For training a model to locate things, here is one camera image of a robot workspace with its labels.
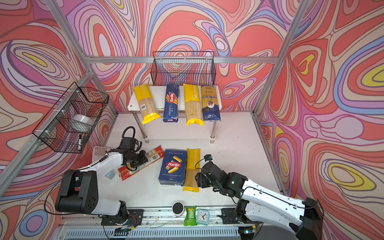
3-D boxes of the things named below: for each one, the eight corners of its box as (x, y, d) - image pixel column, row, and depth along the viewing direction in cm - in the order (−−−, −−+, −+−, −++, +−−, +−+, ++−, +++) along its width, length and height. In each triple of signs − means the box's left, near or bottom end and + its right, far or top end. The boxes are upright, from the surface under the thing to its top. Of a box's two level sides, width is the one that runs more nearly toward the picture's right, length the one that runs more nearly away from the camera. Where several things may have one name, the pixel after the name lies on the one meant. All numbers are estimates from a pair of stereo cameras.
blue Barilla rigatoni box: (160, 185, 85) (158, 181, 79) (164, 154, 98) (163, 149, 92) (186, 185, 85) (186, 181, 79) (187, 154, 98) (187, 149, 92)
